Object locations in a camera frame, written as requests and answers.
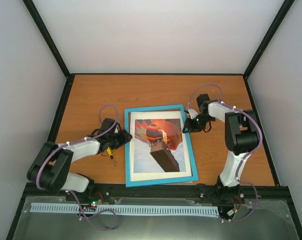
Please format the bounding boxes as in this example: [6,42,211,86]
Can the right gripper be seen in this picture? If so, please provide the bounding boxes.
[183,113,214,134]

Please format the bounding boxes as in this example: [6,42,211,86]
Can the yellow handled screwdriver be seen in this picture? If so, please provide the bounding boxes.
[106,147,116,167]

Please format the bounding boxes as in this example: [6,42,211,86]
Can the blue picture frame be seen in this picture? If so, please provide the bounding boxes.
[124,104,199,188]

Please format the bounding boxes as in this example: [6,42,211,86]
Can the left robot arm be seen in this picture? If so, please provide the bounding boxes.
[27,118,132,202]

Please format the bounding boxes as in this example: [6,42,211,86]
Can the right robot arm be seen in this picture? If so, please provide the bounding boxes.
[182,94,262,201]

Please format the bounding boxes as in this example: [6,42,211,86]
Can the hot air balloon photo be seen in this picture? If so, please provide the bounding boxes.
[133,118,187,174]

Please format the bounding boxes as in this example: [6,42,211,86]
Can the small lit circuit board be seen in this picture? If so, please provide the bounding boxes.
[89,192,104,207]

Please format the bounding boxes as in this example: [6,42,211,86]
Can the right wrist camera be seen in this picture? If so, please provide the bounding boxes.
[185,108,198,119]

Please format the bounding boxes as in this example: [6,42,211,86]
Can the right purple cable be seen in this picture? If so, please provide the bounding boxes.
[187,84,264,223]

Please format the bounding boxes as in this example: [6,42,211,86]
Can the purple cable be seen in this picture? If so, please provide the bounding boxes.
[187,84,264,223]
[36,104,120,231]

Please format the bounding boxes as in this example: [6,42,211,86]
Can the blue slotted cable duct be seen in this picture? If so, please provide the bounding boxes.
[30,203,219,218]

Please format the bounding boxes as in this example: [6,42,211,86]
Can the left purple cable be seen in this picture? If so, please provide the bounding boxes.
[36,104,120,231]

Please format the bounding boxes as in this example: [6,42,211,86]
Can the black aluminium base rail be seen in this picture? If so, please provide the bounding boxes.
[65,183,241,207]

